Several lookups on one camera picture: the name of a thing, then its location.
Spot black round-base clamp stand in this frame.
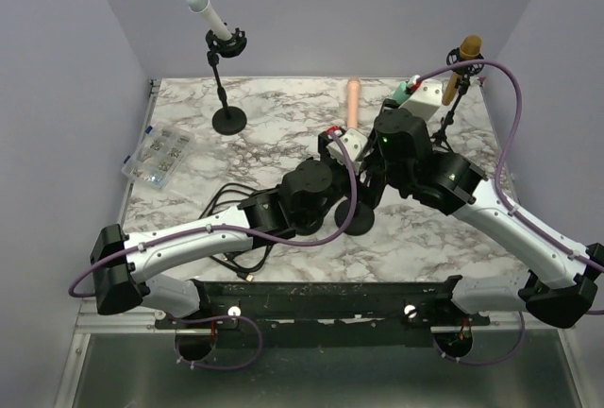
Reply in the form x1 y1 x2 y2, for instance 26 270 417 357
334 175 375 236

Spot pink microphone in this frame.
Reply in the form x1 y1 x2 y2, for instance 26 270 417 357
346 77 361 128

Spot green microphone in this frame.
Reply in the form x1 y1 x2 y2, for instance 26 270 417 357
391 81 412 106

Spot gold microphone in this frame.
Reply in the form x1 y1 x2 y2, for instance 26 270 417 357
442 35 482 106

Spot black round-base clip stand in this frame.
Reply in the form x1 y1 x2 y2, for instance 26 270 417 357
282 216 324 239

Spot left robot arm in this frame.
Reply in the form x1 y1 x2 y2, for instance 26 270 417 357
91 127 367 328

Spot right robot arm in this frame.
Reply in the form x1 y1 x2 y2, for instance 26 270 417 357
367 108 603 329

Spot white microphone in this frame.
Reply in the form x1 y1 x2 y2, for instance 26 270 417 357
185 0 232 42

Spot clear plastic screw box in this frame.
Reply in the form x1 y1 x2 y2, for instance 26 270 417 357
121 122 195 190

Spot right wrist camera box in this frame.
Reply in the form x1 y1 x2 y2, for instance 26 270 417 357
401 75 444 122

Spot black tripod shock-mount stand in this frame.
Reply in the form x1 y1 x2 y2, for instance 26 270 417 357
431 64 482 152

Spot black round-base shock-mount stand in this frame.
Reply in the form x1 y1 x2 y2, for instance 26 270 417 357
205 27 247 136

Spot black coiled usb cable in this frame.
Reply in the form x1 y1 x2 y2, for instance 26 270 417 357
202 182 284 281

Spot black front mounting rail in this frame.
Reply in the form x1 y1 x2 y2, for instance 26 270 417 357
155 278 490 348

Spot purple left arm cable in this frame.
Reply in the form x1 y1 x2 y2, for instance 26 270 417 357
69 128 360 370

